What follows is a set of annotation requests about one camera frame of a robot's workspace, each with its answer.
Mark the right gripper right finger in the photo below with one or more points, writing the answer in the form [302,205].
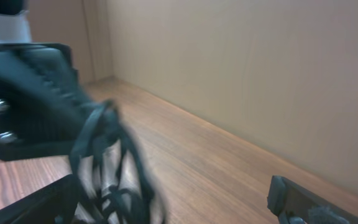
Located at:
[294,204]

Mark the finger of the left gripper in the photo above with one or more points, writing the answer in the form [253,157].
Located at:
[41,117]

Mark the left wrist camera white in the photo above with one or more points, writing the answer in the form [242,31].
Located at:
[14,26]

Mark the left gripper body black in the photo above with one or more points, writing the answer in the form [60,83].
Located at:
[41,60]

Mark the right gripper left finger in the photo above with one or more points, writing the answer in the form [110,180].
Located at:
[55,203]

